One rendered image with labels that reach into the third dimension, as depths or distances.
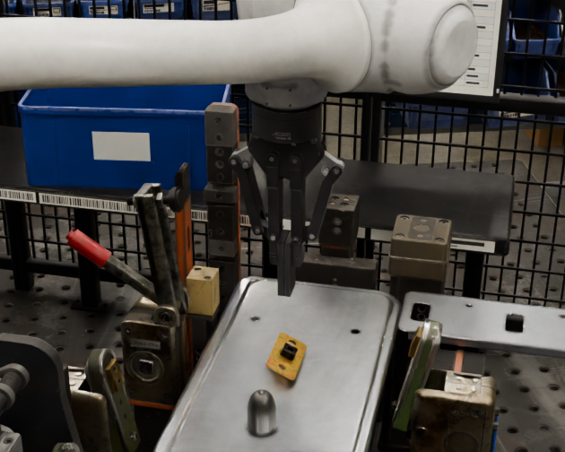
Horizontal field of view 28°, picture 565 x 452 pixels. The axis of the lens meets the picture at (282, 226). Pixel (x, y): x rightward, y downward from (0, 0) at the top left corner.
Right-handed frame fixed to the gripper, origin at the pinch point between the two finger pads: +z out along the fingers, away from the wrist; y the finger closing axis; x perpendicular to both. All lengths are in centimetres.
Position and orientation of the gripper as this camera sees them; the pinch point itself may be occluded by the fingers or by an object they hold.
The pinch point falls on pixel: (286, 264)
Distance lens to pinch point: 128.9
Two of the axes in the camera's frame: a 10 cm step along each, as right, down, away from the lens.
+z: 0.0, 8.9, 4.7
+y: 9.8, 1.0, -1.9
